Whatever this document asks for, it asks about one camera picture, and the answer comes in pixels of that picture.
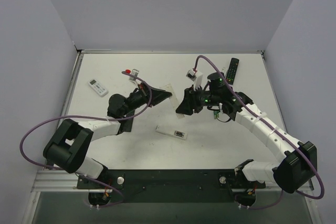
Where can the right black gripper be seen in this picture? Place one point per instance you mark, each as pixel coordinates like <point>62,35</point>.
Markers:
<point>192,99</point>

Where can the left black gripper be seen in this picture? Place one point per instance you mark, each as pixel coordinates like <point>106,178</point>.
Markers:
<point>148,95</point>

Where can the long white slim remote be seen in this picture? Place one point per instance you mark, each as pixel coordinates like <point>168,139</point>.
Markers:
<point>169,131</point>

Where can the black remote control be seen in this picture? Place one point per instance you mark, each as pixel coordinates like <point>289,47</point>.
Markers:
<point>126,125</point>

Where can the white long battery cover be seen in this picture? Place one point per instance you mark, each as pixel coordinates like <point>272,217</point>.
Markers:
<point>173,100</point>

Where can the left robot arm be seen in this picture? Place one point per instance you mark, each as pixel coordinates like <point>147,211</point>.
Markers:
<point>69,144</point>

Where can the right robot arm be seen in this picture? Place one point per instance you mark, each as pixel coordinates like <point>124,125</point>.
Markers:
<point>296,161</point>

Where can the white AC remote left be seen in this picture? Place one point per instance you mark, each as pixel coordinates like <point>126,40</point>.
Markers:
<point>97,87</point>

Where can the black TV remote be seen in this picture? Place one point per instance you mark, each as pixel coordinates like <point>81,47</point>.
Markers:
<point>232,70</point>

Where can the green AAA battery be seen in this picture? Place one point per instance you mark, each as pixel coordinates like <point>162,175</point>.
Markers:
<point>216,115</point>

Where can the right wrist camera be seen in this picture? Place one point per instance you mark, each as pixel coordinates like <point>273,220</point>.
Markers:
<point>196,76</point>

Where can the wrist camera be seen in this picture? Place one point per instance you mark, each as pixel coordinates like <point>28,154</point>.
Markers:
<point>132,74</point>
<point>196,76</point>

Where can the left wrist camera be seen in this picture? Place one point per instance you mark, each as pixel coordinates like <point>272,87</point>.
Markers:
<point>132,74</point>

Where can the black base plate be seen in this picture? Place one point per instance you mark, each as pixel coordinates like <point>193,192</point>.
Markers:
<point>169,186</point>

